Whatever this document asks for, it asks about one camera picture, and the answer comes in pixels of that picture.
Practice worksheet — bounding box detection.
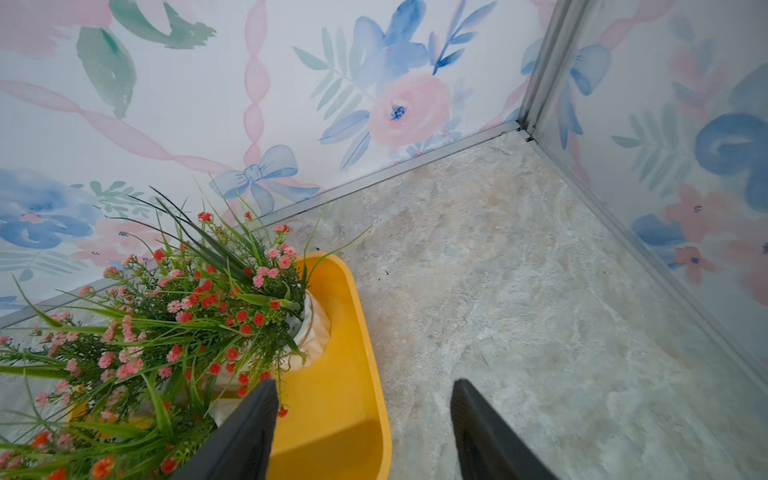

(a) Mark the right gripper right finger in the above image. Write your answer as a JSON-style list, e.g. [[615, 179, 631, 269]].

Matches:
[[450, 379, 557, 480]]

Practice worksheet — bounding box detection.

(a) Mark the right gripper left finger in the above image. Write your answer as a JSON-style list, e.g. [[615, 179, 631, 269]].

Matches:
[[172, 379, 279, 480]]

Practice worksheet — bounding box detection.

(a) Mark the yellow plastic storage box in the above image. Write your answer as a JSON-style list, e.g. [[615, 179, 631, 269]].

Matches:
[[65, 251, 394, 480]]

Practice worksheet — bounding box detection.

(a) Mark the red flower pot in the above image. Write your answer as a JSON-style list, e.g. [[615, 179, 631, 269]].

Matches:
[[1, 276, 217, 479], [97, 193, 333, 409]]

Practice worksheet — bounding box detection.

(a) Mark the right corner aluminium post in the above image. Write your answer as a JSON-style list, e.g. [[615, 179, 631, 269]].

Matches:
[[517, 0, 594, 137]]

